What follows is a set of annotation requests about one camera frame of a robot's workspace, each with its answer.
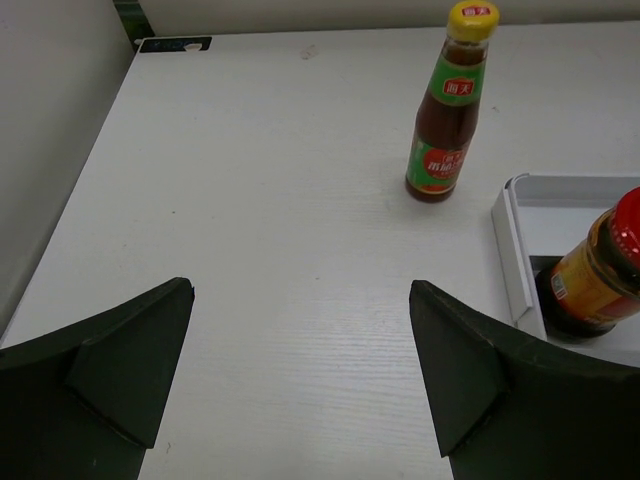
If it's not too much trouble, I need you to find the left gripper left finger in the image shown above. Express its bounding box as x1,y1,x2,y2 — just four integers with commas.
1,277,195,479

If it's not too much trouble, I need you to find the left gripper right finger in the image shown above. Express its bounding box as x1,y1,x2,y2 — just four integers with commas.
409,280,639,479

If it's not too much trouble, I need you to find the red-lid sauce jar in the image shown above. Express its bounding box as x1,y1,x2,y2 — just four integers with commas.
535,188,639,339

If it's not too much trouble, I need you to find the tall sauce bottle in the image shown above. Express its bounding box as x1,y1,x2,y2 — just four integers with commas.
405,1,500,203

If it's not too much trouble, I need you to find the white divided organizer tray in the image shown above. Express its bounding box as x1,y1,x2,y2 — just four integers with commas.
491,174,639,340

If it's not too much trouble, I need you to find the left black corner label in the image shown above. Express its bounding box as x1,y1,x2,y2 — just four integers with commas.
137,35,213,54

